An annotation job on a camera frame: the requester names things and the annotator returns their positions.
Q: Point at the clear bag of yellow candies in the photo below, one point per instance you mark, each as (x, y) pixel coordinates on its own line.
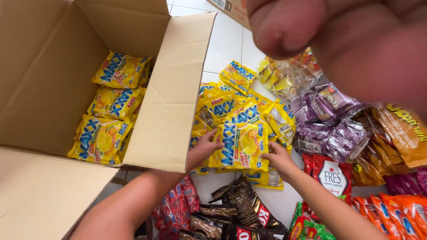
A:
(287, 75)

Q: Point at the stack of yellow candy packets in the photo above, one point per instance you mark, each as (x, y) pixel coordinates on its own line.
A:
(106, 110)

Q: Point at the small printed cardboard carton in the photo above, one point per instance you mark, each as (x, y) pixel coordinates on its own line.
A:
(233, 10)

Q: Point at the heap of purple candy packets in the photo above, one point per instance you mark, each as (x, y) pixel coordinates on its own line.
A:
(330, 126)

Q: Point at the heap of dark coffee candy packets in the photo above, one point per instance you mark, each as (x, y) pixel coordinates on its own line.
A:
(233, 213)

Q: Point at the red mint candy packet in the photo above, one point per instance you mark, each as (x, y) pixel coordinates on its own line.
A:
(332, 176)

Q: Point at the person's left hand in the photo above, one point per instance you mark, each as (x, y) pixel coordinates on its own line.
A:
(199, 151)

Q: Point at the heap of green candy packets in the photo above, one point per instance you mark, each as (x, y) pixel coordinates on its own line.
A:
(310, 228)

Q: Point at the large open cardboard box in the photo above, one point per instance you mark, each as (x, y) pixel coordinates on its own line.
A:
(50, 83)

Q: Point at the person's right hand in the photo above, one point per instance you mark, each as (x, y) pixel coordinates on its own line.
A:
(281, 162)

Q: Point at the pile of yellow candy packets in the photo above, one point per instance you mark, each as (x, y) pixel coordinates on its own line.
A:
(243, 106)

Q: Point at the heap of brown toffee packets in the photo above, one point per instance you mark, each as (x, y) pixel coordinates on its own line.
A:
(393, 140)

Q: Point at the yellow lemon candy bag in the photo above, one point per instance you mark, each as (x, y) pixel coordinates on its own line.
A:
(242, 146)

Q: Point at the heap of magenta candy packets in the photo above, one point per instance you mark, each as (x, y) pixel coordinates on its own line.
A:
(407, 181)

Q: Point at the row of orange candy packets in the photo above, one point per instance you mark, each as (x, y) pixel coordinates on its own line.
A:
(393, 213)

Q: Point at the heap of red candy packets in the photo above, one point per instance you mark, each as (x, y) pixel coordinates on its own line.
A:
(176, 206)

